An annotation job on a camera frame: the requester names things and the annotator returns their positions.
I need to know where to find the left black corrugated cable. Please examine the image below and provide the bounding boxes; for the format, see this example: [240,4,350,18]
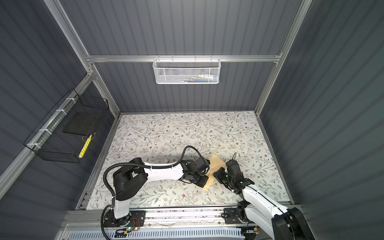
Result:
[100,145,205,240]

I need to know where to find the tan kraft envelope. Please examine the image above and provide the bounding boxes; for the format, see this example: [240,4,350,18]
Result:
[203,155,226,191]

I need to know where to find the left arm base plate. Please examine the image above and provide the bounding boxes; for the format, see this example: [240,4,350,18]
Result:
[103,210,146,228]

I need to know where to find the aluminium mounting rail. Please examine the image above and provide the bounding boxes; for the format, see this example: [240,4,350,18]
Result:
[60,206,240,232]

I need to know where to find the white ventilated cable duct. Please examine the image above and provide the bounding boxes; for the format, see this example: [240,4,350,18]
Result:
[67,227,245,240]

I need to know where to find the black foam pad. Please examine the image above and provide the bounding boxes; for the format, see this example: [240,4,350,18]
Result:
[63,113,102,136]

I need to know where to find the black wire basket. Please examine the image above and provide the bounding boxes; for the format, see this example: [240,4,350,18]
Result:
[24,91,110,164]

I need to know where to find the pens in white basket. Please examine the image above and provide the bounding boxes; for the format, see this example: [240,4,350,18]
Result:
[178,74,219,84]

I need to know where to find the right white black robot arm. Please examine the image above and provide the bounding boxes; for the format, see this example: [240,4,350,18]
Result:
[213,160,315,240]

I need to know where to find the yellow marker pen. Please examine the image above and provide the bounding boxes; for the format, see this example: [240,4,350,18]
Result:
[78,135,93,159]

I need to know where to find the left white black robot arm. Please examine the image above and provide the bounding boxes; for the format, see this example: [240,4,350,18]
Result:
[113,157,210,220]

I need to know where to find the white wire basket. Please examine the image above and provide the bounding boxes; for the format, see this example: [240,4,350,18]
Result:
[153,60,222,85]

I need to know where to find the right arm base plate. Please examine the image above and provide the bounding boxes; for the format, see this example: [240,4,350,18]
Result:
[221,206,265,225]

